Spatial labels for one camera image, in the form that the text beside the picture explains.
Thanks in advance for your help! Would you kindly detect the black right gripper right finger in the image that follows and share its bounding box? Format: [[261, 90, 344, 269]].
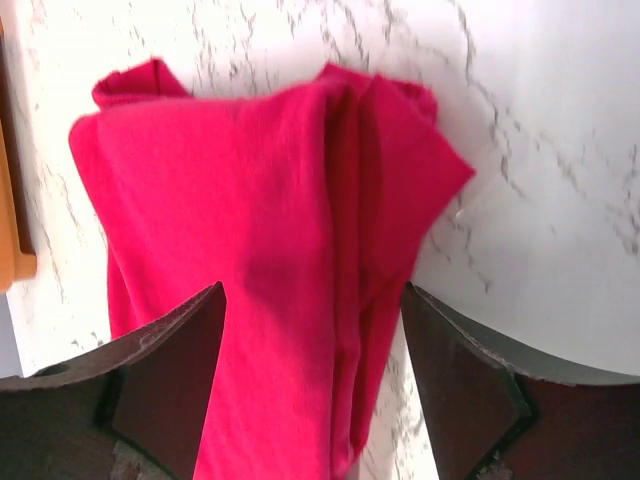
[[401, 284, 639, 479]]

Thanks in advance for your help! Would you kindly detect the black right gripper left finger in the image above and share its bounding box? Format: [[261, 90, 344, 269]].
[[1, 284, 226, 479]]

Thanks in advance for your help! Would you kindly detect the magenta pink t shirt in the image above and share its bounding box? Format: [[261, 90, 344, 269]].
[[69, 60, 473, 479]]

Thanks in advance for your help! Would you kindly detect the orange plastic basket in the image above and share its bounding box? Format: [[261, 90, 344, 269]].
[[1, 15, 37, 294]]

